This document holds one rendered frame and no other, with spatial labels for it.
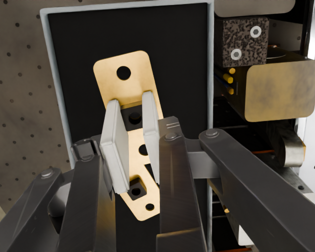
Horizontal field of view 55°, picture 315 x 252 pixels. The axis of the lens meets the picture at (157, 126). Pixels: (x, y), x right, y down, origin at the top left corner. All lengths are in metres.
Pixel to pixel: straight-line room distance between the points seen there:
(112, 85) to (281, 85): 0.24
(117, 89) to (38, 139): 0.64
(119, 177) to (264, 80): 0.27
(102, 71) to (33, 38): 0.56
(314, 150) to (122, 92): 0.41
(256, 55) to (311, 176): 0.30
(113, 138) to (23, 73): 0.65
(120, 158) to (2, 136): 0.72
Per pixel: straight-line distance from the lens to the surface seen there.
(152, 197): 0.32
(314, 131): 0.55
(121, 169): 0.15
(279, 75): 0.39
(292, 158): 0.41
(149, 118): 0.16
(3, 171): 0.91
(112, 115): 0.18
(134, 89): 0.21
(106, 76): 0.21
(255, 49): 0.35
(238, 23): 0.34
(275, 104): 0.40
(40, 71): 0.77
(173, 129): 0.16
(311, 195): 0.45
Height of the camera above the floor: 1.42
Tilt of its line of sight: 67 degrees down
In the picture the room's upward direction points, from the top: 169 degrees clockwise
